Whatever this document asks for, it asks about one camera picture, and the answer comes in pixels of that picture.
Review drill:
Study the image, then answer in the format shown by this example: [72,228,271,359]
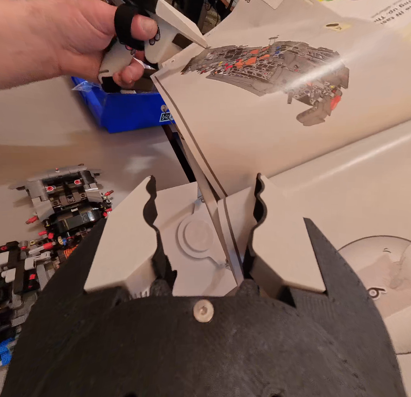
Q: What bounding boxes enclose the large lego vehicle chassis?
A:
[0,164,113,340]

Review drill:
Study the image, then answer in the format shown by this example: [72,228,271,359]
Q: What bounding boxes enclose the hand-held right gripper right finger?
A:
[242,173,327,300]

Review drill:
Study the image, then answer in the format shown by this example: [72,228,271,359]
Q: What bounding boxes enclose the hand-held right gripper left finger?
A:
[83,175,177,297]

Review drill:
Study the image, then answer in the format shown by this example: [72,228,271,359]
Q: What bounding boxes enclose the lego sub-assembly with blue parts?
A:
[0,336,16,367]

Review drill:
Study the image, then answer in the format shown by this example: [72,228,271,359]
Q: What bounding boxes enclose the lego instruction booklet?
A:
[150,0,411,356]

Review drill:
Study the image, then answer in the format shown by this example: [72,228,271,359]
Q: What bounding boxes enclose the blue plastic bin with tag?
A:
[71,76,176,134]

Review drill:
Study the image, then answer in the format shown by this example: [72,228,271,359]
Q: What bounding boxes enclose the person's left hand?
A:
[0,0,160,90]

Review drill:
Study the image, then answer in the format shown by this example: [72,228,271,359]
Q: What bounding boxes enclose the clear plastic parts bags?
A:
[72,79,106,92]

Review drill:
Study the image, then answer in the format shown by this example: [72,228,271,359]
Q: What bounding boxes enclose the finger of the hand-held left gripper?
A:
[155,0,210,50]

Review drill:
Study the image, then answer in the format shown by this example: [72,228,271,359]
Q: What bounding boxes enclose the white metal book stand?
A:
[154,182,246,297]

